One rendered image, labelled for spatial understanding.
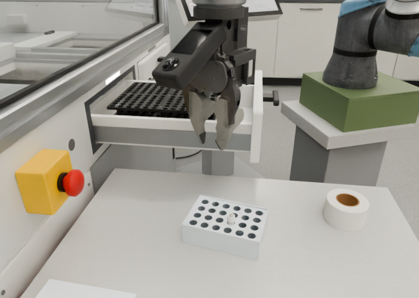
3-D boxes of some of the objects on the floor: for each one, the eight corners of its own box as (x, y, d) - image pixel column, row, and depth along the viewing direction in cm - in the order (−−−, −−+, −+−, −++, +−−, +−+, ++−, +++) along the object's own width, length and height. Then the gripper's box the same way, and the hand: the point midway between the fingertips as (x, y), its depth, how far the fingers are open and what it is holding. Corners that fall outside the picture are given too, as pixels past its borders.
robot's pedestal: (322, 252, 156) (354, 93, 122) (366, 307, 131) (421, 126, 97) (261, 265, 149) (277, 100, 115) (295, 327, 123) (327, 138, 89)
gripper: (271, 5, 48) (261, 141, 58) (209, 2, 54) (209, 125, 64) (238, 11, 42) (232, 162, 51) (171, 6, 48) (178, 142, 57)
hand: (209, 141), depth 55 cm, fingers open, 3 cm apart
